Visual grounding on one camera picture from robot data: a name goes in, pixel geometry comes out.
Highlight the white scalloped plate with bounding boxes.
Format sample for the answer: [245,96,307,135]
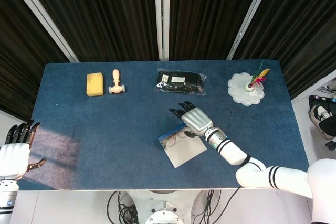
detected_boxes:
[227,72,265,107]

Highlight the wire-frame eyeglasses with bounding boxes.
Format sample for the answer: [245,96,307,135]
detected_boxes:
[162,132,190,148]

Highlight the dark pleated curtain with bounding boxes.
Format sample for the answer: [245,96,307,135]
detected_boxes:
[0,0,336,120]

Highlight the blue rectangular box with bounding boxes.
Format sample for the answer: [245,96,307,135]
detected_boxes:
[157,122,208,168]

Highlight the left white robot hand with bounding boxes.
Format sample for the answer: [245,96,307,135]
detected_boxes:
[0,119,47,182]

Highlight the colourful feather shuttlecock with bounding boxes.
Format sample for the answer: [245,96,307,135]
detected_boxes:
[244,60,271,92]

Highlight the white frame post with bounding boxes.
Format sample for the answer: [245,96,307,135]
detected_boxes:
[153,0,171,61]
[226,0,276,61]
[4,0,80,63]

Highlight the black item in plastic bag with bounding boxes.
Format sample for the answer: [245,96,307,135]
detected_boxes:
[153,68,207,97]

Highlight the white and black sneaker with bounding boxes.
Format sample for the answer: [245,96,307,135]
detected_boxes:
[309,104,333,132]

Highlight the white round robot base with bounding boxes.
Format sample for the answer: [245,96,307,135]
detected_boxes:
[119,189,222,224]

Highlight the black cable bundle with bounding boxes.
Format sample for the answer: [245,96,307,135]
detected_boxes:
[107,190,140,224]
[193,189,216,224]

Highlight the black device with buttons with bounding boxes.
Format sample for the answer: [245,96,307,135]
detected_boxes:
[308,94,336,109]

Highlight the yellow sponge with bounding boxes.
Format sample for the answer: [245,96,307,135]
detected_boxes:
[86,72,105,97]

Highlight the blue felt table cloth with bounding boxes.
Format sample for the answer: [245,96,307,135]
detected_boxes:
[16,59,310,191]

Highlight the wooden massage roller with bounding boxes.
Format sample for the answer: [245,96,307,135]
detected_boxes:
[108,69,127,95]

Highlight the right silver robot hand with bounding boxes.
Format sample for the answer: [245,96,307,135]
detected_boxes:
[169,100,214,138]

